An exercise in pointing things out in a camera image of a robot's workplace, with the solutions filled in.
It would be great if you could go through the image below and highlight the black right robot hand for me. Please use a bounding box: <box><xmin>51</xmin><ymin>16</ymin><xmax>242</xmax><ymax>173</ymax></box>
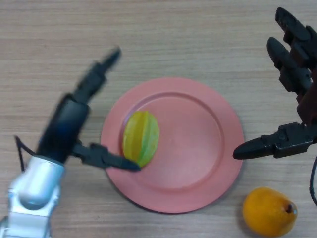
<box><xmin>232</xmin><ymin>6</ymin><xmax>317</xmax><ymax>160</ymax></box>

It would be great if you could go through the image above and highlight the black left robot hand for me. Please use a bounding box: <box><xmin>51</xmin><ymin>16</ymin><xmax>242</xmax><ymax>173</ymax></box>
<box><xmin>36</xmin><ymin>46</ymin><xmax>142</xmax><ymax>172</ymax></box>

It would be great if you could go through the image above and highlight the yellow starfruit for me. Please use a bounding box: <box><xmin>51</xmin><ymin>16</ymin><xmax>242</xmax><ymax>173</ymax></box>
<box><xmin>122</xmin><ymin>111</ymin><xmax>160</xmax><ymax>168</ymax></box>

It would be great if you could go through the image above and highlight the pink round plate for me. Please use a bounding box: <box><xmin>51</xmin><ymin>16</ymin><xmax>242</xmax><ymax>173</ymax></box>
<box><xmin>101</xmin><ymin>77</ymin><xmax>245</xmax><ymax>214</ymax></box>

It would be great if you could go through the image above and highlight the orange pear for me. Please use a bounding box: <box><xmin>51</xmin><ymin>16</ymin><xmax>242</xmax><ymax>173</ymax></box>
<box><xmin>242</xmin><ymin>187</ymin><xmax>298</xmax><ymax>237</ymax></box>

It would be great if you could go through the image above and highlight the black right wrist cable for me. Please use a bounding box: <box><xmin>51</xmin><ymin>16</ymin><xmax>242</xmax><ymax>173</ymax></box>
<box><xmin>308</xmin><ymin>155</ymin><xmax>317</xmax><ymax>206</ymax></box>

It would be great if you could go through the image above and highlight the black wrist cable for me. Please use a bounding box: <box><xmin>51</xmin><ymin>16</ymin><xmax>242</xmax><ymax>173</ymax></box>
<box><xmin>308</xmin><ymin>155</ymin><xmax>317</xmax><ymax>206</ymax></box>
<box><xmin>14</xmin><ymin>135</ymin><xmax>36</xmax><ymax>172</ymax></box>

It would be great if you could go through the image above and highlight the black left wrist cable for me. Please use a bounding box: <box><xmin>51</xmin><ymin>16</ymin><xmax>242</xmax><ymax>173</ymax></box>
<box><xmin>14</xmin><ymin>135</ymin><xmax>36</xmax><ymax>172</ymax></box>

